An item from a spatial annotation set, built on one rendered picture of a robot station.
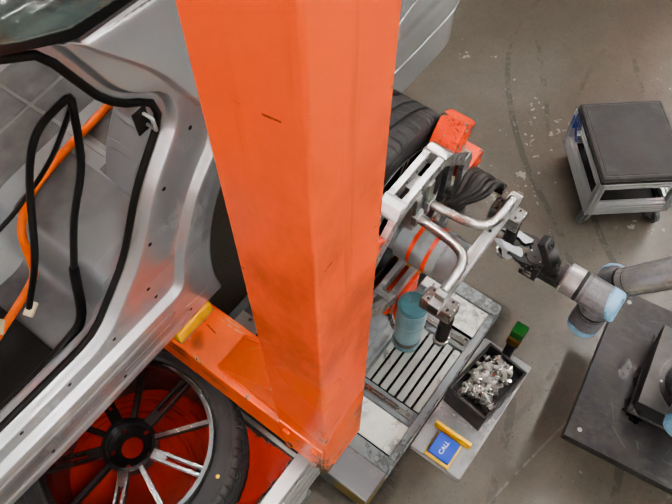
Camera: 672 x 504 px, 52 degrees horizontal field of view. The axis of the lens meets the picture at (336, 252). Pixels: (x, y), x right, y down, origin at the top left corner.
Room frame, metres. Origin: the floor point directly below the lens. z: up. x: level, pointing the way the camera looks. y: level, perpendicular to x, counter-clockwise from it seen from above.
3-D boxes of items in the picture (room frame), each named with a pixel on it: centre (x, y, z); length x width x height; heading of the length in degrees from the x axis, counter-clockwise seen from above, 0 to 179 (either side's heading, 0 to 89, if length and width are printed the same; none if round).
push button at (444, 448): (0.53, -0.31, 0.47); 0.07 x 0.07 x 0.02; 53
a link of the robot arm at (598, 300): (0.85, -0.72, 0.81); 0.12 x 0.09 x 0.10; 53
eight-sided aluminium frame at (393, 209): (1.03, -0.20, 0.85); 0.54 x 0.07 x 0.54; 143
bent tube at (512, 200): (1.03, -0.36, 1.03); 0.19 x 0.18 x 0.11; 53
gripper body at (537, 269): (0.95, -0.58, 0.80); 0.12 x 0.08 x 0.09; 53
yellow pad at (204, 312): (0.86, 0.45, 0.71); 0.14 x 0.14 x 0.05; 53
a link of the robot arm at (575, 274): (0.90, -0.65, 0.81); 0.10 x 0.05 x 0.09; 143
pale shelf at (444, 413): (0.66, -0.41, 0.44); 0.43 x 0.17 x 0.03; 143
